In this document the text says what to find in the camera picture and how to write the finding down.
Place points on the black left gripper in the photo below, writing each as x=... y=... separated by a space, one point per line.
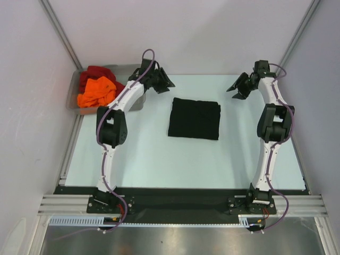
x=164 y=80

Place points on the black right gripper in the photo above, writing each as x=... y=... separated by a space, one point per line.
x=246 y=84

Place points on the black t-shirt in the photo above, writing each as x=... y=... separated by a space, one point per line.
x=194 y=119

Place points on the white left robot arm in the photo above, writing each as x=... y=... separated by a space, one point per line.
x=111 y=126

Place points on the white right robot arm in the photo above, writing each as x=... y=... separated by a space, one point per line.
x=274 y=128

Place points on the clear plastic bin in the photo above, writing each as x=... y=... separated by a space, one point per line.
x=122 y=73

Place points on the orange t-shirt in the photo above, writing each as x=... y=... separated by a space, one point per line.
x=100 y=92

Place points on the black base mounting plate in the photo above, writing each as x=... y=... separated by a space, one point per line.
x=171 y=205

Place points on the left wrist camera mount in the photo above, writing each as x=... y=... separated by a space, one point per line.
x=144 y=67

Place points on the white slotted cable duct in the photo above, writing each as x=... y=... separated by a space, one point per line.
x=101 y=221

